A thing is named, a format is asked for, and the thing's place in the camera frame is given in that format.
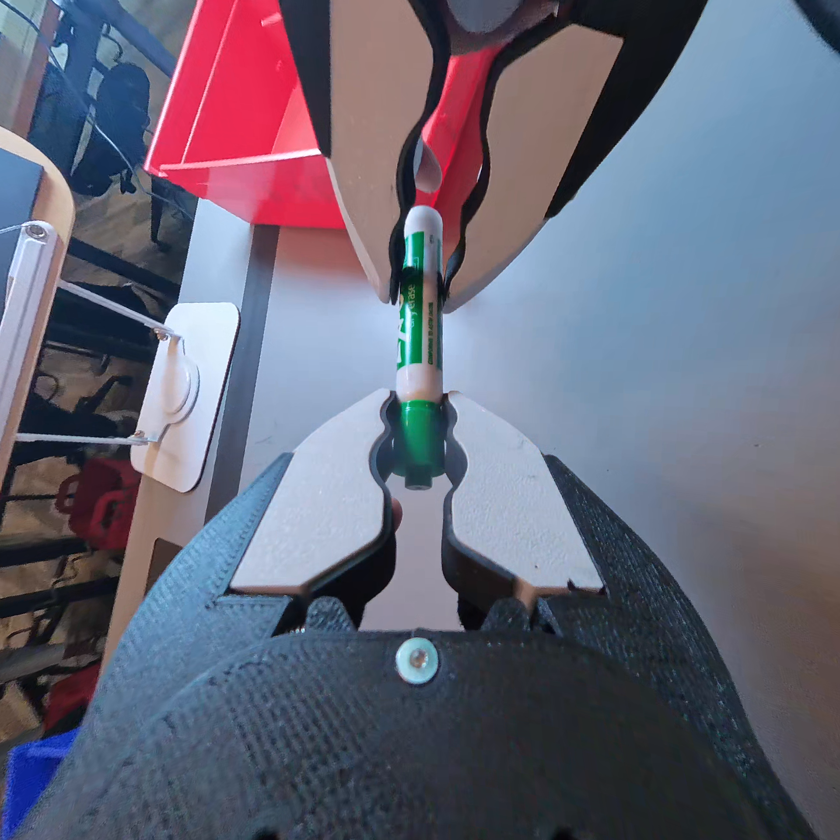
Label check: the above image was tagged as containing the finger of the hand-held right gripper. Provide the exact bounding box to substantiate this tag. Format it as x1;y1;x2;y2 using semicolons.
445;25;626;314
327;0;455;305

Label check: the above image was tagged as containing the black office chair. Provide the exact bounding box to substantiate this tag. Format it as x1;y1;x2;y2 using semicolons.
29;62;153;198

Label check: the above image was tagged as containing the red plastic bin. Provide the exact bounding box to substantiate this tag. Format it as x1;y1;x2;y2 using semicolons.
144;0;503;228

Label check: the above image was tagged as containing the person's right hand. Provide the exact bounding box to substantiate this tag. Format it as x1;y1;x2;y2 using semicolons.
413;141;445;195

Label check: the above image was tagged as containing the green dry erase marker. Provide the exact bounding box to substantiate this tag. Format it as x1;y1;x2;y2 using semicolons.
392;205;455;492

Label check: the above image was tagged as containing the red bag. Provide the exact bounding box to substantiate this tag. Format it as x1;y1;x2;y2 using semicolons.
56;458;142;553

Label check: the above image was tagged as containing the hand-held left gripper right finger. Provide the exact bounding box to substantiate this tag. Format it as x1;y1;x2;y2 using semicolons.
441;389;606;614

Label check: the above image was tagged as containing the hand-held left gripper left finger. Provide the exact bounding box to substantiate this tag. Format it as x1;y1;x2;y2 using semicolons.
228;387;400;608

